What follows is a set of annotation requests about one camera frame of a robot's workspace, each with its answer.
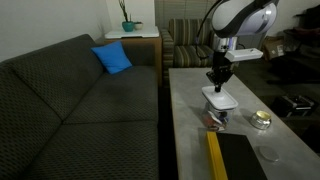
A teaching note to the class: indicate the white container lid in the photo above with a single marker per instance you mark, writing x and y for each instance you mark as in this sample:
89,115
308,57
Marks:
219,100

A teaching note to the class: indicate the glass candle jar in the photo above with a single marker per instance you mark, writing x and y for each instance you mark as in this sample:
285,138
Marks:
261,120

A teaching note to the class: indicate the small white bowl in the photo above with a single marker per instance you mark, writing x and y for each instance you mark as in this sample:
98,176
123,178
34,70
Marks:
138,25

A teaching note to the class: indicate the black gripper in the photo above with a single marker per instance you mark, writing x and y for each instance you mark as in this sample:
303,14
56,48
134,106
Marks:
221,71

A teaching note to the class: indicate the dark grey sofa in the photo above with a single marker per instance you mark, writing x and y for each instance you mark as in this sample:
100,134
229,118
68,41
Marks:
63,116

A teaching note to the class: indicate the clear glass container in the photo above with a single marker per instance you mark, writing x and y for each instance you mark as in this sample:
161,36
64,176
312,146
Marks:
216,119

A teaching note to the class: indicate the cardboard box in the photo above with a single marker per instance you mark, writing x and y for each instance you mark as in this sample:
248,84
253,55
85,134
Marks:
272,47

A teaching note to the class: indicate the round clear jar lid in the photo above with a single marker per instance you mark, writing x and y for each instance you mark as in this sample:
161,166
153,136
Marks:
268,153

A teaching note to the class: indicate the teal plant pot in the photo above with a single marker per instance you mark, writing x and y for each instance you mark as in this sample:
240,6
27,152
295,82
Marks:
128,26

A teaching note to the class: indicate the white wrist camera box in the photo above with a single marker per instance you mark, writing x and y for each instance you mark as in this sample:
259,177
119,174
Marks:
243,54

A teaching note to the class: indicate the striped armchair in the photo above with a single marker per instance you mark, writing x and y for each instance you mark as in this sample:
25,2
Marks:
186,43

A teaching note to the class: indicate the blue cushion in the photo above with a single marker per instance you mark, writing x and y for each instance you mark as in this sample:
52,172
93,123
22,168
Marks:
112,57

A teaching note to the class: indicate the black case on floor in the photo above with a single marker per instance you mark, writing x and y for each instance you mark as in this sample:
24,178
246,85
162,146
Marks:
293,105

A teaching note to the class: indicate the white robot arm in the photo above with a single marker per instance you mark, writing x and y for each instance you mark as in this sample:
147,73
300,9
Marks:
233,18

